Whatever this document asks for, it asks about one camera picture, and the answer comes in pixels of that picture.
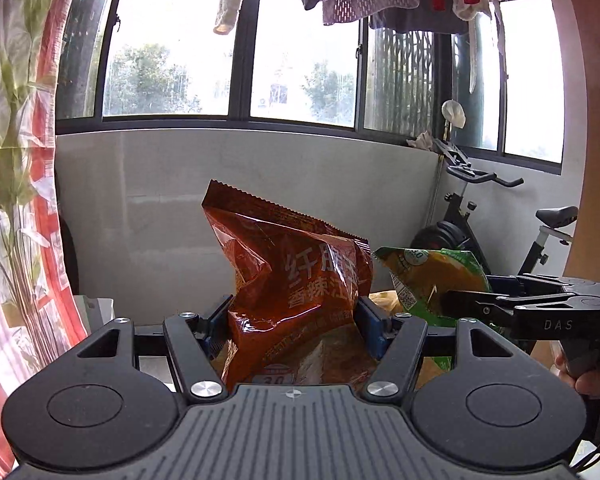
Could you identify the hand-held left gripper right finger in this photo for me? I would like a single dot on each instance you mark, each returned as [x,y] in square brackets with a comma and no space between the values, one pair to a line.
[371,325]

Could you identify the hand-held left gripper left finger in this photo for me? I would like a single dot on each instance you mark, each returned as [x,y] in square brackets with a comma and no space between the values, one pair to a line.
[219,317]

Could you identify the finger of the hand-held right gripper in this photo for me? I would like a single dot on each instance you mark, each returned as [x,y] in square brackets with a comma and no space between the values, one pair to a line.
[480,305]
[525,281]

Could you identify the green snack bag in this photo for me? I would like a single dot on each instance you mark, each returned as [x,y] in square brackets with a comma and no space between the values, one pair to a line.
[430,280]

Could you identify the red snack bag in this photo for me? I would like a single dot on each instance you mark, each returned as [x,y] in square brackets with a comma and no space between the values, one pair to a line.
[290,285]

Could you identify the person's right hand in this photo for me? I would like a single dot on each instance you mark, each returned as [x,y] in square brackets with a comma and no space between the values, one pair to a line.
[597,377]

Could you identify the yellow snack packet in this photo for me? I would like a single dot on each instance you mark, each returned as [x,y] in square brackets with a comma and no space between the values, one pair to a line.
[385,302]

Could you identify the black exercise bike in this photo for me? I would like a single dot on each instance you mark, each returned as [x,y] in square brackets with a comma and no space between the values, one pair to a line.
[500,230]

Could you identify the crumpled beige rag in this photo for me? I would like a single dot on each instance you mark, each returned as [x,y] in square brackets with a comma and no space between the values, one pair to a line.
[422,141]

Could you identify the white cloth on pole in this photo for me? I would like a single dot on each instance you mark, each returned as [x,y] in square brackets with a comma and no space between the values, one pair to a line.
[454,112]

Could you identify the wooden panel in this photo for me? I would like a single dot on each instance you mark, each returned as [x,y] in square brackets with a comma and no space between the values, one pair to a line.
[592,110]

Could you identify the leaf printed red curtain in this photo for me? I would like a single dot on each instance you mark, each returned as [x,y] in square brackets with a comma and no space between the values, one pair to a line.
[15,185]

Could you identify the dark framed window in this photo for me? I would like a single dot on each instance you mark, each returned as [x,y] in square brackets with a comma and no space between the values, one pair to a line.
[300,60]

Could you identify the dark hanging garment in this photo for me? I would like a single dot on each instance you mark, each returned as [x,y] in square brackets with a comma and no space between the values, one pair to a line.
[420,20]

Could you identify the beige hanging sock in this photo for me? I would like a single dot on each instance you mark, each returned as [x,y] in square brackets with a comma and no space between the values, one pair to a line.
[228,10]

